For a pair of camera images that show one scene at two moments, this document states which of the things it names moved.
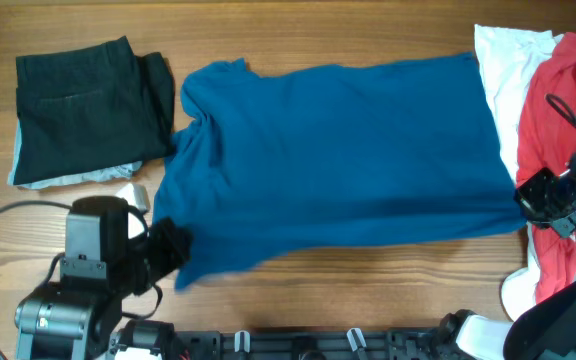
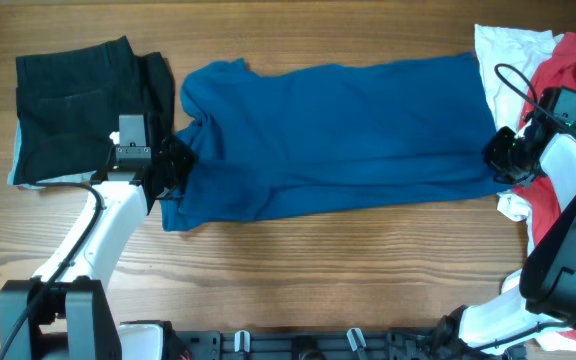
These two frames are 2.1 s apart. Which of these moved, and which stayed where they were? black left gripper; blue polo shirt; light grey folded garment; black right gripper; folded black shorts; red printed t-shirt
Moved: black right gripper; blue polo shirt; black left gripper
Stayed: light grey folded garment; folded black shorts; red printed t-shirt
